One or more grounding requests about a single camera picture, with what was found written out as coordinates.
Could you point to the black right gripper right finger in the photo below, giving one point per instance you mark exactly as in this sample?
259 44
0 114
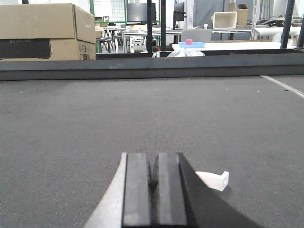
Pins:
182 200

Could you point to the dark table edge rail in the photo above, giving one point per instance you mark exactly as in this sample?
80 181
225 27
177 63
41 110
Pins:
272 62

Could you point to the dark blue post right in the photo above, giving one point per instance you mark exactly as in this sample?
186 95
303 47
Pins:
287 23

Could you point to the white zip strip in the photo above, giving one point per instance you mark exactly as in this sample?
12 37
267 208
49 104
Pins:
285 86

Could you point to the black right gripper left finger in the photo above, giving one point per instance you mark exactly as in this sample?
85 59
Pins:
127 201

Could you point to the pink cube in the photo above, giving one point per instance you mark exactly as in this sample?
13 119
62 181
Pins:
189 42

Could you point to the black vertical post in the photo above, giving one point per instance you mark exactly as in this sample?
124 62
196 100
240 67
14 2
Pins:
149 26
163 25

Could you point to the blue tray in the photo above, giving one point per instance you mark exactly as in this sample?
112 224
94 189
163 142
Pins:
192 45

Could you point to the white plastic bin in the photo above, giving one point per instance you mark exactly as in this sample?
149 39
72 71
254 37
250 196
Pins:
224 20

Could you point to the grey chair back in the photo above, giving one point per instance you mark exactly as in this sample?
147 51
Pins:
197 35

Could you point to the black monitor right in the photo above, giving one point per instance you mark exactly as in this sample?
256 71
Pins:
178 13

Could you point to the white background table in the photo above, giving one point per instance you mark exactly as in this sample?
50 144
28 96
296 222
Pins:
238 46

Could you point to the black vertical post right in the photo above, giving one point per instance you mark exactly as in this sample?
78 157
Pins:
163 25

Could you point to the white plastic bracket piece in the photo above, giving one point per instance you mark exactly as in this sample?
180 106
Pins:
214 181

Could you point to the crumpled clear plastic bag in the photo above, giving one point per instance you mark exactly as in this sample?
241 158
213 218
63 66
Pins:
182 52

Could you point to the black monitor left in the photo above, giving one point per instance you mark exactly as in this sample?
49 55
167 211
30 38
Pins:
136 13

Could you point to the small cardboard box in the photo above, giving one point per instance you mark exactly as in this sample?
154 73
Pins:
242 12

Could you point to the large cardboard box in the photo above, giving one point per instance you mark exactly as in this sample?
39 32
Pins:
46 32

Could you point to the black monitor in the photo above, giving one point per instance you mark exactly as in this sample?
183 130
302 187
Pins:
178 13
136 13

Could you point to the black vertical post left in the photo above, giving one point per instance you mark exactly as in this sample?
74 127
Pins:
149 26

